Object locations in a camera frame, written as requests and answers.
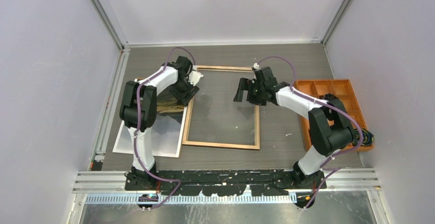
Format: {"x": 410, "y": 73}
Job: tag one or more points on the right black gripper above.
{"x": 245, "y": 85}

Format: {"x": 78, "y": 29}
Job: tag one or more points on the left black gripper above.
{"x": 185, "y": 98}

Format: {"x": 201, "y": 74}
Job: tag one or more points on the clear acrylic sheet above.
{"x": 215, "y": 117}

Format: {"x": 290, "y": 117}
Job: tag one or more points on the landscape photo print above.
{"x": 166, "y": 133}

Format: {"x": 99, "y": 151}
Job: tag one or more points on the wooden picture frame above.
{"x": 188, "y": 110}

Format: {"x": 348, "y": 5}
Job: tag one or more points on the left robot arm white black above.
{"x": 138, "y": 111}

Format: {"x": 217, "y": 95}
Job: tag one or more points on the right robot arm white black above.
{"x": 331, "y": 128}

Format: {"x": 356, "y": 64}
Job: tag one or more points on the black rolled tie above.
{"x": 329, "y": 97}

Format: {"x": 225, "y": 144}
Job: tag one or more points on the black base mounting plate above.
{"x": 275, "y": 182}

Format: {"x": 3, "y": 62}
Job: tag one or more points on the blue yellow rolled tie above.
{"x": 368, "y": 138}

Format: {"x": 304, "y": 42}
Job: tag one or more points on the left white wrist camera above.
{"x": 195, "y": 77}

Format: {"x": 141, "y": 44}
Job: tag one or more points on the aluminium front rail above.
{"x": 100, "y": 187}

